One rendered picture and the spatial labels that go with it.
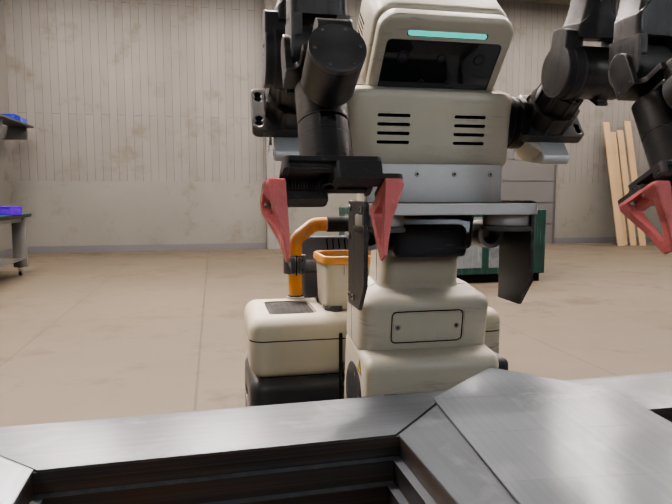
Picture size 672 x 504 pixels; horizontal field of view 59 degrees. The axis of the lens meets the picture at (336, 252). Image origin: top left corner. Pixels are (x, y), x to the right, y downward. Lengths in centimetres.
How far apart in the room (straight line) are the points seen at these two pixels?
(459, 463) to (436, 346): 56
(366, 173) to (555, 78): 45
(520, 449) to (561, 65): 63
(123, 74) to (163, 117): 102
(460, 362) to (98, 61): 1139
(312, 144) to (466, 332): 50
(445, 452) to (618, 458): 12
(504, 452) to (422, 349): 53
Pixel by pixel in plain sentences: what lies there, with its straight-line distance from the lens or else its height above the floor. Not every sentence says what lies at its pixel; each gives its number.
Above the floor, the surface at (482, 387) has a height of 87.
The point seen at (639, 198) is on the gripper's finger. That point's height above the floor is 105.
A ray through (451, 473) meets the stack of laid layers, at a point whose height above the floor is 86.
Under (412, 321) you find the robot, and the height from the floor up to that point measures 85.
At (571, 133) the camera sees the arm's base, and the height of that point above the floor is 115.
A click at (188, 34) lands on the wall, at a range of 1205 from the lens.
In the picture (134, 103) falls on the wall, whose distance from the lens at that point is 1187.
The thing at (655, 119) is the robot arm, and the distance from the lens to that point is 83.
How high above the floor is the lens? 105
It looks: 5 degrees down
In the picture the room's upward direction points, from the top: straight up
